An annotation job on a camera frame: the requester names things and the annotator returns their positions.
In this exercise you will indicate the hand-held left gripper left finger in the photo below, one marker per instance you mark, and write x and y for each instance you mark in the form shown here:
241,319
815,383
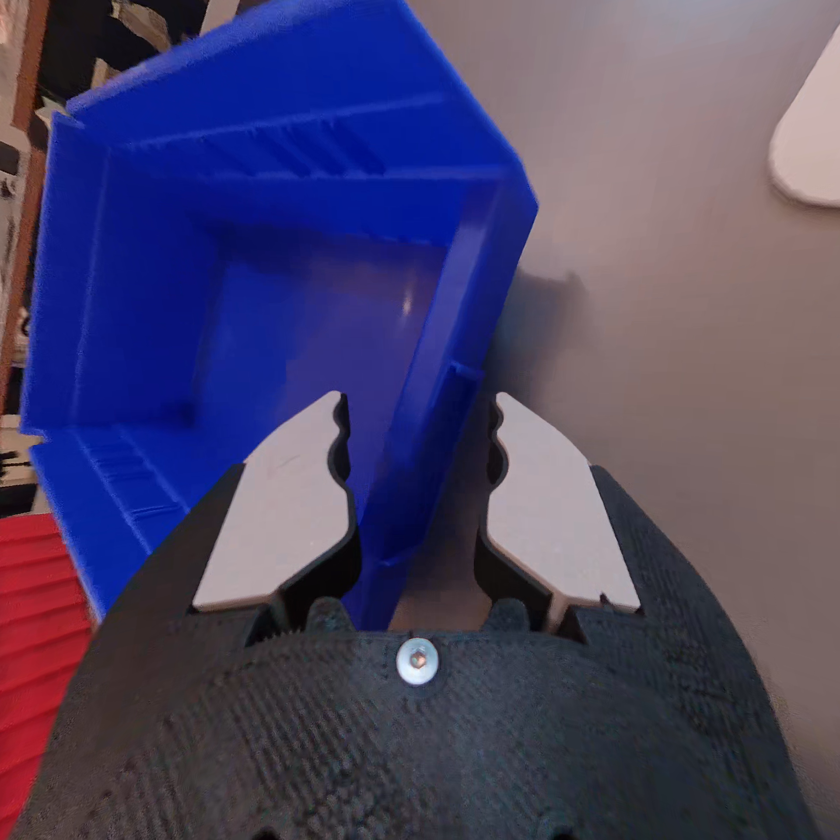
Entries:
276,525

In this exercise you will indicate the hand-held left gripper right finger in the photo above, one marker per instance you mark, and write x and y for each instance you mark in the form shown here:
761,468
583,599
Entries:
565,525

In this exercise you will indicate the blue plastic bin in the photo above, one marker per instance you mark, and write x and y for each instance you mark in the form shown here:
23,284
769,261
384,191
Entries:
263,289

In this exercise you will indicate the red plastic bin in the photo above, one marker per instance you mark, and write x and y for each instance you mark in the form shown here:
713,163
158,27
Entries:
33,656

